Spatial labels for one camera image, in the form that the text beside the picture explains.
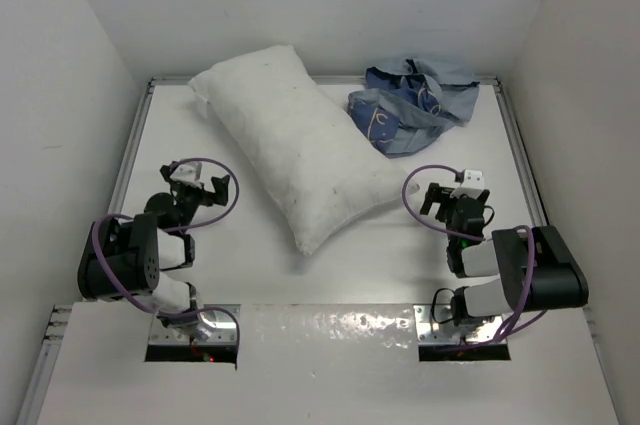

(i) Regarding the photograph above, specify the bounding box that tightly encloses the blue patterned pillowcase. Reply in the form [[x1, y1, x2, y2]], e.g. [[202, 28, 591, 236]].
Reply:
[[347, 56, 480, 157]]

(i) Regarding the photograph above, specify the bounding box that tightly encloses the white pillow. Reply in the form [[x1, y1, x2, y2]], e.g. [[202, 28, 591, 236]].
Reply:
[[188, 45, 420, 257]]

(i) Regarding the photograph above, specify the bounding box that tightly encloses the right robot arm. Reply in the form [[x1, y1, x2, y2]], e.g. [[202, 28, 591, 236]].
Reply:
[[420, 183, 589, 341]]

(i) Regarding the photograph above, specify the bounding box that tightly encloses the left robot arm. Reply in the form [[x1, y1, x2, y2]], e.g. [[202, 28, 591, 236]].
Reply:
[[77, 158, 240, 343]]

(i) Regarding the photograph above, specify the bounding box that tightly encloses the white front cover board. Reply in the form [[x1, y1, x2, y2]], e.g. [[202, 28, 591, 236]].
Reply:
[[39, 303, 616, 424]]

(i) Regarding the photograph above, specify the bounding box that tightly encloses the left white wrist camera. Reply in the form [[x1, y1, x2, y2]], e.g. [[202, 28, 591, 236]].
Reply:
[[169, 161, 204, 188]]

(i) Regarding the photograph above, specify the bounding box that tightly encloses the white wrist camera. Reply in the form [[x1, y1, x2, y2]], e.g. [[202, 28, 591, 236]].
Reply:
[[169, 161, 204, 188], [450, 169, 490, 203]]

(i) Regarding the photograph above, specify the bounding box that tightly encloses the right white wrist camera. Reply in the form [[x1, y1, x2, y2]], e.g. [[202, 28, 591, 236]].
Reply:
[[450, 169, 490, 203]]

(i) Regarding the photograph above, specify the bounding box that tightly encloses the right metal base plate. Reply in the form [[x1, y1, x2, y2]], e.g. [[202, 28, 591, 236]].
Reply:
[[413, 304, 504, 346]]

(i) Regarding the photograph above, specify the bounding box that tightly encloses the metal base plate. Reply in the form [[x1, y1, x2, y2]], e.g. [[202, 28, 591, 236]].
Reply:
[[413, 304, 504, 346], [148, 304, 241, 346]]

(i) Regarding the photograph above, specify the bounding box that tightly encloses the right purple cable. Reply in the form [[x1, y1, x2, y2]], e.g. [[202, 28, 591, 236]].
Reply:
[[401, 164, 551, 346]]

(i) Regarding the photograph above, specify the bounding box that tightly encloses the purple cable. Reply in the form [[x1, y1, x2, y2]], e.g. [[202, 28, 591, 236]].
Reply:
[[401, 164, 551, 346], [89, 157, 241, 361]]

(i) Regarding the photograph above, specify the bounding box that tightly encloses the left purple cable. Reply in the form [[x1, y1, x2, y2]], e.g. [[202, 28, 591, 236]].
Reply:
[[89, 157, 241, 361]]

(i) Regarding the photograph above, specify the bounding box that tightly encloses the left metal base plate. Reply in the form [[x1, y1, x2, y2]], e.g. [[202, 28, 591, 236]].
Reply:
[[148, 304, 241, 346]]

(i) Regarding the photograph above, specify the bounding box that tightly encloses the aluminium table frame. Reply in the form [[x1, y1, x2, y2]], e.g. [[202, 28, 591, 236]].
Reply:
[[14, 74, 601, 425]]

